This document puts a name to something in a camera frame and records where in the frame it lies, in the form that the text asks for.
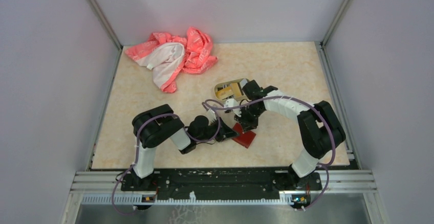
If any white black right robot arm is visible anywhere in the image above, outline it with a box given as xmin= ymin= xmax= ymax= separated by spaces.
xmin=233 ymin=80 xmax=346 ymax=189

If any beige oval card tray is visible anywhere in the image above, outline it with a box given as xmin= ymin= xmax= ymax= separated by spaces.
xmin=214 ymin=78 xmax=250 ymax=101

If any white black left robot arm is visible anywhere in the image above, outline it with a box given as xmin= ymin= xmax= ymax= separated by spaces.
xmin=131 ymin=104 xmax=240 ymax=190

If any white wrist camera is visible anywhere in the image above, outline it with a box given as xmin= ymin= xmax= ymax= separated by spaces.
xmin=205 ymin=109 xmax=219 ymax=124
xmin=224 ymin=98 xmax=241 ymax=117

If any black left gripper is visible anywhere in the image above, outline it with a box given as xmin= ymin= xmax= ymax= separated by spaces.
xmin=196 ymin=116 xmax=240 ymax=142

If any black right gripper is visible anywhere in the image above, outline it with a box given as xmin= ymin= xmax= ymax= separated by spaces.
xmin=234 ymin=104 xmax=265 ymax=132

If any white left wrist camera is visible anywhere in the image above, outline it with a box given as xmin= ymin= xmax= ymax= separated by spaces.
xmin=205 ymin=109 xmax=219 ymax=124

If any red card holder wallet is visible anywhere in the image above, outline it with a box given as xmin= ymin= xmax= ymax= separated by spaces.
xmin=232 ymin=123 xmax=256 ymax=148

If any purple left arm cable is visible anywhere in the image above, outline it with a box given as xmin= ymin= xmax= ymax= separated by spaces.
xmin=112 ymin=102 xmax=222 ymax=216

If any pink white crumpled cloth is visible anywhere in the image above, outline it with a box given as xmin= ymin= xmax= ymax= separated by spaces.
xmin=125 ymin=27 xmax=218 ymax=93

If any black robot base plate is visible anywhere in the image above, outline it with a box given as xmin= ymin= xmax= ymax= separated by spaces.
xmin=116 ymin=167 xmax=324 ymax=200

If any white slotted cable duct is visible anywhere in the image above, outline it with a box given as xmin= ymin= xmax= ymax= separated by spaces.
xmin=81 ymin=192 xmax=294 ymax=206

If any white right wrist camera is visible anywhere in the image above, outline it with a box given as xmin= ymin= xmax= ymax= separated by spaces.
xmin=224 ymin=98 xmax=241 ymax=117

